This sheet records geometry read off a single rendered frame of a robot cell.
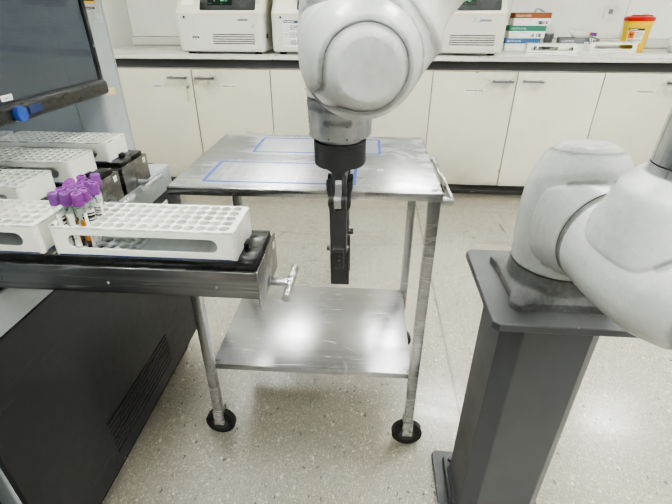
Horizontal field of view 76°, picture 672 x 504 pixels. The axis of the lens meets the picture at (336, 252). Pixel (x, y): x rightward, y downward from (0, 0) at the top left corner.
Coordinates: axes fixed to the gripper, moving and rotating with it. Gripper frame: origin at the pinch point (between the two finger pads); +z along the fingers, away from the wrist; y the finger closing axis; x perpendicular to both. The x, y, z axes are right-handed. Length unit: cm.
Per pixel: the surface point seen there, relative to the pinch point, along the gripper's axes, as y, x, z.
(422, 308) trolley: -24.7, 18.4, 27.9
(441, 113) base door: -229, 50, 25
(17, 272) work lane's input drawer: 7, -52, 0
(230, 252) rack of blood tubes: 5.1, -16.7, -3.8
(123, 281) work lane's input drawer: 6.8, -34.3, 1.2
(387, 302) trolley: -59, 12, 52
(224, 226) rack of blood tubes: 2.9, -17.8, -7.2
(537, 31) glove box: -269, 113, -20
